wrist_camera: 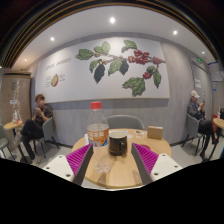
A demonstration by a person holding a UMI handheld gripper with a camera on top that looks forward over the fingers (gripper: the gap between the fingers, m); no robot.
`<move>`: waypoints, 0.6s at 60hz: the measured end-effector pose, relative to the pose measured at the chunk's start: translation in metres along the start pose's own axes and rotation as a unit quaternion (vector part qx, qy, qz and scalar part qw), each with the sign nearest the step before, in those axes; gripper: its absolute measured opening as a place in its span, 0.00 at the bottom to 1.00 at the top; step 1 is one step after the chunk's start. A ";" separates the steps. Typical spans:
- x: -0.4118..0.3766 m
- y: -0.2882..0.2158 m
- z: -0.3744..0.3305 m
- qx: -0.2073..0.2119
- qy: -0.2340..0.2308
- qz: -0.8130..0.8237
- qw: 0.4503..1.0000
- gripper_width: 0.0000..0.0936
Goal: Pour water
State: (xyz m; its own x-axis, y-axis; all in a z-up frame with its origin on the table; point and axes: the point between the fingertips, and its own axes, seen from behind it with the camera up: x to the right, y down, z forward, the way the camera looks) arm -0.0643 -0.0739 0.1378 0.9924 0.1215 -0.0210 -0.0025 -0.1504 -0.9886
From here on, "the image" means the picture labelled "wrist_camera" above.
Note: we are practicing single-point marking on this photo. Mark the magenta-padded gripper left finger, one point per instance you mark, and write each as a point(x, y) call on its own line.
point(58, 166)

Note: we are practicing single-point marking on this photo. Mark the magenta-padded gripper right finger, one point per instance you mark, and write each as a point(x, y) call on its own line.
point(165, 166)

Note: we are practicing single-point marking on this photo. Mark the clear red-capped drink bottle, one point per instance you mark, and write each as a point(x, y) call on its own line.
point(97, 133)

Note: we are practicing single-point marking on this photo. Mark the flat round red coaster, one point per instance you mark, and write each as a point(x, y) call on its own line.
point(145, 146)

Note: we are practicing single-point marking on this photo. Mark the brown cardboard box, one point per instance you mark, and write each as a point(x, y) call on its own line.
point(155, 132)

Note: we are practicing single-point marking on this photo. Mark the grey upholstered chair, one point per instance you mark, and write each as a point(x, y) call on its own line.
point(125, 122)
point(192, 128)
point(3, 138)
point(47, 130)

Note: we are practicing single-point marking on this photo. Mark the person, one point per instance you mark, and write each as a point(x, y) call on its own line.
point(33, 128)
point(196, 115)

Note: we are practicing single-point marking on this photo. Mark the dark mug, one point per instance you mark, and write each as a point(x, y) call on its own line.
point(117, 144)

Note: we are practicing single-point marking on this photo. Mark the small round wooden table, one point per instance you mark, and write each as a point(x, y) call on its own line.
point(12, 125)
point(219, 122)

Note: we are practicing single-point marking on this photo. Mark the small clear bottle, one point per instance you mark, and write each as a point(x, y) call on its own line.
point(15, 117)

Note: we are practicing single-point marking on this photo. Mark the black thermos flask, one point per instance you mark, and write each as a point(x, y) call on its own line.
point(222, 114)

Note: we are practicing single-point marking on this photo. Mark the green exit sign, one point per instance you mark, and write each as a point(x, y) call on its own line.
point(199, 60)

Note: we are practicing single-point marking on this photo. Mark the recessed ceiling lights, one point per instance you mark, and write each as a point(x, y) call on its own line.
point(112, 20)

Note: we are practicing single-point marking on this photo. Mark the coffee plant wall mural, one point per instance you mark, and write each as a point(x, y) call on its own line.
point(73, 80)

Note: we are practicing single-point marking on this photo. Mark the wall notice board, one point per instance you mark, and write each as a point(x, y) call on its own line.
point(215, 71)

